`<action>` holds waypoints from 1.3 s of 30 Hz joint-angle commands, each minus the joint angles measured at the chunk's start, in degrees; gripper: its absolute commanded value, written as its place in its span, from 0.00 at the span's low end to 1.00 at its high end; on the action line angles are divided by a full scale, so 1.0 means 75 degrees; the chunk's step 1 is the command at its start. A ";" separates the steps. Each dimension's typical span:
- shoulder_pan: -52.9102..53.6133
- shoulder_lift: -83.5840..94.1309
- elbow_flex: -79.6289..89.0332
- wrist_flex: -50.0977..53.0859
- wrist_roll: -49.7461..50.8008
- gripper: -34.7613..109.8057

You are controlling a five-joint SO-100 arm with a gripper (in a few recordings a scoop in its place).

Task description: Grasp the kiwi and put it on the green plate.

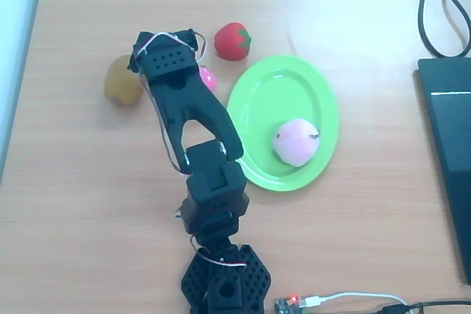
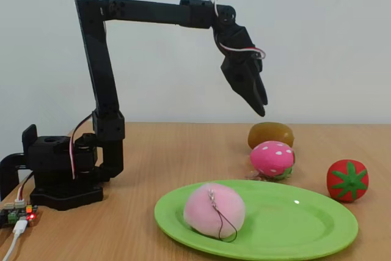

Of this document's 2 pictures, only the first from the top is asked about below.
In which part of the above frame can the brown toy kiwi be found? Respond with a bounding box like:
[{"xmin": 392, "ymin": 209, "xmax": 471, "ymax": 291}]
[{"xmin": 103, "ymin": 54, "xmax": 144, "ymax": 107}]

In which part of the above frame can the green oval plate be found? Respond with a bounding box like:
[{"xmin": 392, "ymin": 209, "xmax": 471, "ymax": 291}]
[{"xmin": 224, "ymin": 55, "xmax": 340, "ymax": 193}]

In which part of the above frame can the pink plush strawberry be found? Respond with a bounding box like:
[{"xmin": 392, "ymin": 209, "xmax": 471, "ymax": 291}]
[{"xmin": 198, "ymin": 65, "xmax": 221, "ymax": 93}]

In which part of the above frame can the red toy tomato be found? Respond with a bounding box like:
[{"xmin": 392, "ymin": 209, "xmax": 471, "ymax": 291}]
[{"xmin": 213, "ymin": 22, "xmax": 253, "ymax": 62}]

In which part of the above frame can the pink plush peach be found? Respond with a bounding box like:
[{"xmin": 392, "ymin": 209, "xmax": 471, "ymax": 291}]
[{"xmin": 271, "ymin": 118, "xmax": 321, "ymax": 168}]

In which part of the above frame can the motor controller circuit board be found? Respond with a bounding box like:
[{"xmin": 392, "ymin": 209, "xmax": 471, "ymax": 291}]
[{"xmin": 274, "ymin": 294, "xmax": 308, "ymax": 314}]

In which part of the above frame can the black laptop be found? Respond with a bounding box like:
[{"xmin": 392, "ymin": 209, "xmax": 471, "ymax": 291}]
[{"xmin": 414, "ymin": 57, "xmax": 471, "ymax": 286}]

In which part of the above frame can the white USB cable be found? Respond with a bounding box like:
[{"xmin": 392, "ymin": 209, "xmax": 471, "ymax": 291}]
[{"xmin": 300, "ymin": 291, "xmax": 409, "ymax": 310}]

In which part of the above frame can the black cable with plug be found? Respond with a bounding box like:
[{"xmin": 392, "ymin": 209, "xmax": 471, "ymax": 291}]
[{"xmin": 378, "ymin": 301, "xmax": 471, "ymax": 314}]

